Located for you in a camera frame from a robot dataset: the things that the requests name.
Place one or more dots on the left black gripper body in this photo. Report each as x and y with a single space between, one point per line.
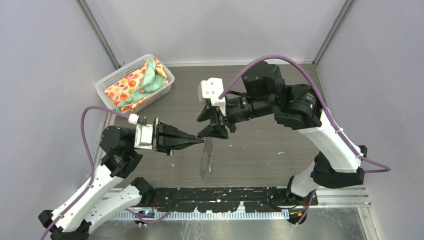
155 136

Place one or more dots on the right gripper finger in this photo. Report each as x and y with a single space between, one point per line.
214 130
209 112

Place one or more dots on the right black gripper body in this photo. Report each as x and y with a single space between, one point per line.
228 120

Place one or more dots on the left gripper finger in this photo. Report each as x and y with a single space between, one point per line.
167 145
175 133

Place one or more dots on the metal keyring holder plate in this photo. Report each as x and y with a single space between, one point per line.
207 156

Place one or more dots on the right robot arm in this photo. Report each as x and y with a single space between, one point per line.
294 106

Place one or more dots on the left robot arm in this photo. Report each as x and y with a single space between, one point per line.
82 213

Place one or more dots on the colourful patterned cloth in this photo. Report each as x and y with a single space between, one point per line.
142 81

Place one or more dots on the white plastic basket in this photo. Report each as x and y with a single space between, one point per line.
139 76

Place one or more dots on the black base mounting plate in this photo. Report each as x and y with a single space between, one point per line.
265 199

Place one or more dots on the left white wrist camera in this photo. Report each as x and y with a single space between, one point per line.
144 136

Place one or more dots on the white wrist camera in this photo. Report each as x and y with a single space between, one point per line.
211 89
144 136

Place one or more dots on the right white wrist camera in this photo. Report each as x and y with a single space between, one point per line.
211 89

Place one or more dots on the white slotted cable duct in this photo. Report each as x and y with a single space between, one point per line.
209 215

